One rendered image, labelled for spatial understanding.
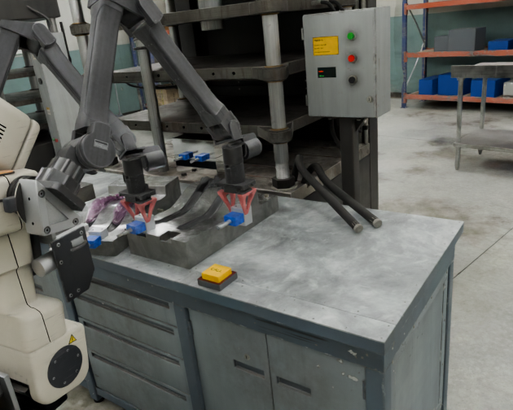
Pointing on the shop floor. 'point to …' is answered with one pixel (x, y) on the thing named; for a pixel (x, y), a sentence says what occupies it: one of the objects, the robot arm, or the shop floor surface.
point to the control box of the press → (348, 76)
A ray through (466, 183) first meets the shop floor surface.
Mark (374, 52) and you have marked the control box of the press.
